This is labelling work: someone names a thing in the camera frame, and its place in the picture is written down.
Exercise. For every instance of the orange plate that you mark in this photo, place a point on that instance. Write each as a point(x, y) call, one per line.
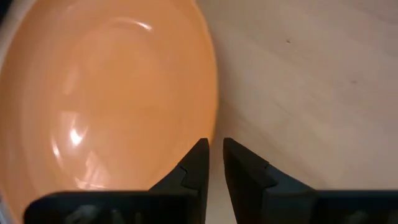
point(109, 93)

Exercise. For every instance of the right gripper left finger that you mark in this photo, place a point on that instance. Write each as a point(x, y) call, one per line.
point(186, 186)

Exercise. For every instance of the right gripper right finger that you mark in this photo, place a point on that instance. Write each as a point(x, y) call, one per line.
point(255, 193)

